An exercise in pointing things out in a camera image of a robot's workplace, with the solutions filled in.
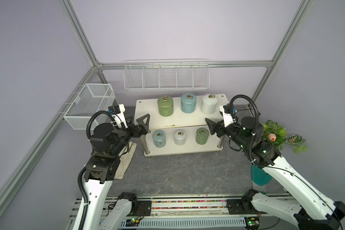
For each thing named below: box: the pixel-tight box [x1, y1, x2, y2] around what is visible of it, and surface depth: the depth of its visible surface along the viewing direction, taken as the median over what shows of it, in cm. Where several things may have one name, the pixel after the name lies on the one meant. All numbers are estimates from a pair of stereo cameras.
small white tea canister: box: [173, 129, 186, 146], surface depth 89 cm
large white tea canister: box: [201, 93, 219, 115], surface depth 67 cm
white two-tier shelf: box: [134, 93, 229, 156], surface depth 72 cm
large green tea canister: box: [157, 95, 174, 117], surface depth 67 cm
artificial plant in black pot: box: [261, 120, 308, 154], surface depth 72 cm
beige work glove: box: [114, 140, 138, 180], surface depth 90 cm
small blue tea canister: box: [152, 130, 167, 149], surface depth 87 cm
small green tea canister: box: [195, 127, 210, 146], surface depth 91 cm
